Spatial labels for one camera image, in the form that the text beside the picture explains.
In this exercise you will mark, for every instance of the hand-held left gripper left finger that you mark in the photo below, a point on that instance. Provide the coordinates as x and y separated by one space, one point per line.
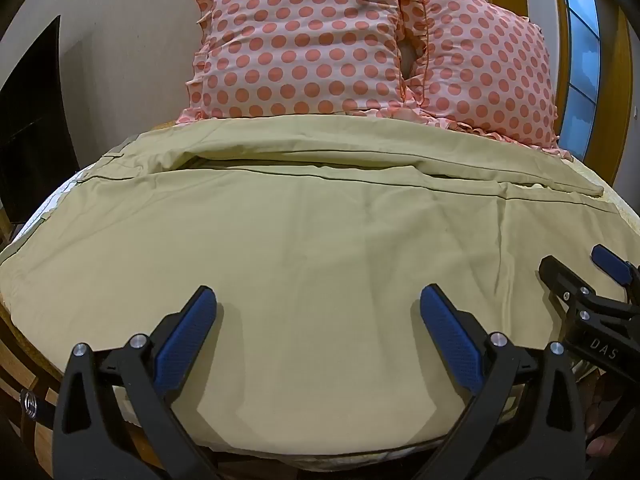
186 340

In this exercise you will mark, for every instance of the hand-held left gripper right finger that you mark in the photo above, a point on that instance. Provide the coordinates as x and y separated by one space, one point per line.
452 340

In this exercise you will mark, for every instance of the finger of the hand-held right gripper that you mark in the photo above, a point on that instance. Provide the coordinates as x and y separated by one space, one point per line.
565 280
612 266

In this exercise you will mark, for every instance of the olive green bed sheet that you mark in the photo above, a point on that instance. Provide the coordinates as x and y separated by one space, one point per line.
310 240

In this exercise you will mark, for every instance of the person's right hand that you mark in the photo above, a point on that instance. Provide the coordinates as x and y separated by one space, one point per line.
597 425

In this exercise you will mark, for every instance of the white bed sheet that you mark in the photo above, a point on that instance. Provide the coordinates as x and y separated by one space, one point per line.
607 195

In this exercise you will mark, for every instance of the pink polka dot pillow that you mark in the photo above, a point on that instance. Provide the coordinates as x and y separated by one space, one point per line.
480 70
300 45

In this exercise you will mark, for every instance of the black cabinet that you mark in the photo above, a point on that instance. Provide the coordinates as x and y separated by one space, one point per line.
30 125

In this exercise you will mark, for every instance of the window with wooden frame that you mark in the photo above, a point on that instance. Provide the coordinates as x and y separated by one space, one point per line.
582 60

